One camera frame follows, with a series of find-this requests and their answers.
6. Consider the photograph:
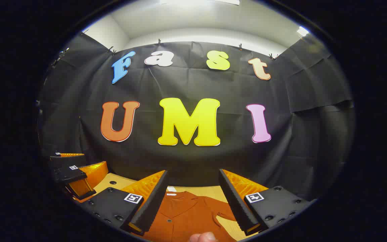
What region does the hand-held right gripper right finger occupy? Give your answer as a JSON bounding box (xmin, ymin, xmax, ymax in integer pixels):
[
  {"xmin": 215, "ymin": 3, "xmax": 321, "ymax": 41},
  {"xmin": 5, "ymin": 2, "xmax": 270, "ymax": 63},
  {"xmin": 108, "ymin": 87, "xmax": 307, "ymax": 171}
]
[{"xmin": 218, "ymin": 169, "xmax": 312, "ymax": 236}]

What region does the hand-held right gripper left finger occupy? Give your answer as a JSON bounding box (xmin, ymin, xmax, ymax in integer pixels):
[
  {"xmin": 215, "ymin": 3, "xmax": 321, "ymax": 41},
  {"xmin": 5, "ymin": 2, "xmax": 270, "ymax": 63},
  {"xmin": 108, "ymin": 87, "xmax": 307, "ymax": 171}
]
[{"xmin": 79, "ymin": 170, "xmax": 169, "ymax": 236}]

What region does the orange knit garment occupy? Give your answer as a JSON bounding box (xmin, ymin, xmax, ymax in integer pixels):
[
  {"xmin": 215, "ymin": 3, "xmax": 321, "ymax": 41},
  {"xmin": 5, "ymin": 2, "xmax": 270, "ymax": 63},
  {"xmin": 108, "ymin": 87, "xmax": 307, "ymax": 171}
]
[{"xmin": 142, "ymin": 186, "xmax": 239, "ymax": 242}]

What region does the black backdrop cloth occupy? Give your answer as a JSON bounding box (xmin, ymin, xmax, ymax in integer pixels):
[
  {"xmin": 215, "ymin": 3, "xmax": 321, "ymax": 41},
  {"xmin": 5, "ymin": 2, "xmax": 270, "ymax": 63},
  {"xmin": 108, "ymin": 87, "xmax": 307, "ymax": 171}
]
[{"xmin": 37, "ymin": 32, "xmax": 355, "ymax": 202}]

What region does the ceiling light panel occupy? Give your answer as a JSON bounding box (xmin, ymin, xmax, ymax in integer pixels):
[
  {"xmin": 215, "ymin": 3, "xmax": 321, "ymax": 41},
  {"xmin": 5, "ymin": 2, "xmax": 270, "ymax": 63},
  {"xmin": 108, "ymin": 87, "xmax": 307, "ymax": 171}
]
[{"xmin": 160, "ymin": 0, "xmax": 241, "ymax": 5}]

